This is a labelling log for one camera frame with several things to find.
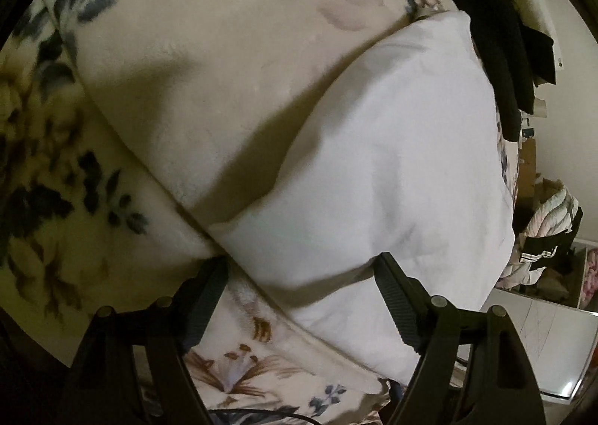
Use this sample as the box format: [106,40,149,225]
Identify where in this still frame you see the white t-shirt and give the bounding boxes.
[209,12,514,382]

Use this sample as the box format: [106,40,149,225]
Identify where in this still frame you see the black clothes on bed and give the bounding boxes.
[453,0,557,142]

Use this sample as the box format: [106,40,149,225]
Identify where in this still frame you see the white wardrobe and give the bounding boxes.
[455,237,598,403]

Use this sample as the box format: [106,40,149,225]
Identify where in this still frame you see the black striped jacket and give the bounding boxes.
[517,206,584,275]

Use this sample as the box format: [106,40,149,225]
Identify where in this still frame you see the pink blanket on shelf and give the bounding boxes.
[580,249,598,309]

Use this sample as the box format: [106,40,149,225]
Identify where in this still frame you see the white puffer jacket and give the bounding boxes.
[496,181,584,290]

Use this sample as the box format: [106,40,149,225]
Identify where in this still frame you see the large cardboard box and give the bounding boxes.
[515,138,564,209]

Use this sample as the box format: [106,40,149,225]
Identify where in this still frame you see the floral bed quilt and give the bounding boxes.
[1,0,460,424]

